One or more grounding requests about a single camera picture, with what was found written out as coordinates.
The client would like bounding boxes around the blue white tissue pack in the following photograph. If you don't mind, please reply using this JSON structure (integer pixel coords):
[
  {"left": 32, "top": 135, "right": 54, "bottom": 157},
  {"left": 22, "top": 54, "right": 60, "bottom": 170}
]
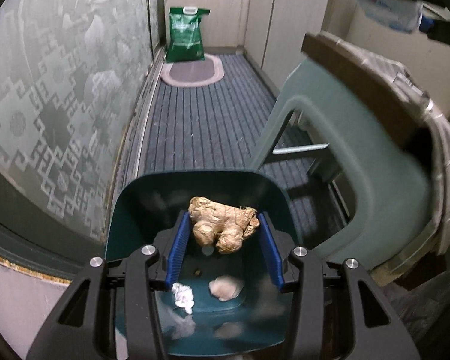
[{"left": 355, "top": 0, "right": 423, "bottom": 33}]

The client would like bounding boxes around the ginger root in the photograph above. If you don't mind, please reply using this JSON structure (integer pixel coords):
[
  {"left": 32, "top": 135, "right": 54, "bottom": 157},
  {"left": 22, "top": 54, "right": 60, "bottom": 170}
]
[{"left": 187, "top": 197, "right": 260, "bottom": 254}]

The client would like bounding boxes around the white tissue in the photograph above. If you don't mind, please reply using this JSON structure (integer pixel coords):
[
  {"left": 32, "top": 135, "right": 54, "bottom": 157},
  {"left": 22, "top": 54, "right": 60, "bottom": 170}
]
[{"left": 171, "top": 283, "right": 195, "bottom": 314}]

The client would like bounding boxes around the dark teal trash bin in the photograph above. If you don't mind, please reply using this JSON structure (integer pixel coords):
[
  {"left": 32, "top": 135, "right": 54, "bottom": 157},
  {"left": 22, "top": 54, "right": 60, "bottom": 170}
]
[{"left": 105, "top": 170, "right": 298, "bottom": 359}]

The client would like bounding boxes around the white kitchen cabinet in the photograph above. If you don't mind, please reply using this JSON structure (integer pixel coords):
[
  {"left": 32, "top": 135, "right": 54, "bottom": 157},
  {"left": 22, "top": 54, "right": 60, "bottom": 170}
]
[{"left": 165, "top": 0, "right": 333, "bottom": 93}]

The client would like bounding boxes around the grey checked tablecloth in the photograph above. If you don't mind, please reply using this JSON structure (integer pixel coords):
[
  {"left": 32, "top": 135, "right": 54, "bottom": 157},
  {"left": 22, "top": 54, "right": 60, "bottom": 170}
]
[{"left": 315, "top": 32, "right": 450, "bottom": 286}]

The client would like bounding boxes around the striped blue floor runner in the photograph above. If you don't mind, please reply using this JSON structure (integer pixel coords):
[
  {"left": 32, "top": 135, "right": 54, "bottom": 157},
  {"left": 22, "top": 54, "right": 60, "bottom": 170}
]
[{"left": 113, "top": 53, "right": 347, "bottom": 241}]

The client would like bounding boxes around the teal plastic stool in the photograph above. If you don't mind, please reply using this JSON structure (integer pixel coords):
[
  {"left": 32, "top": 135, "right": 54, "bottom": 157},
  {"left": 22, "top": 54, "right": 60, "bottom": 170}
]
[{"left": 246, "top": 58, "right": 432, "bottom": 269}]

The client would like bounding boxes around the oval pink floor mat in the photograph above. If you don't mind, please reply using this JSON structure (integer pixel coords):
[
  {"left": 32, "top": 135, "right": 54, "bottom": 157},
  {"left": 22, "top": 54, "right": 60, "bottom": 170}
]
[{"left": 161, "top": 54, "right": 225, "bottom": 88}]

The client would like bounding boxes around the green rice bag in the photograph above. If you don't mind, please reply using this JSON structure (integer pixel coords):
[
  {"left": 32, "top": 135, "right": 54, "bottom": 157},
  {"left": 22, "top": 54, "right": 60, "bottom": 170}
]
[{"left": 166, "top": 7, "right": 210, "bottom": 63}]

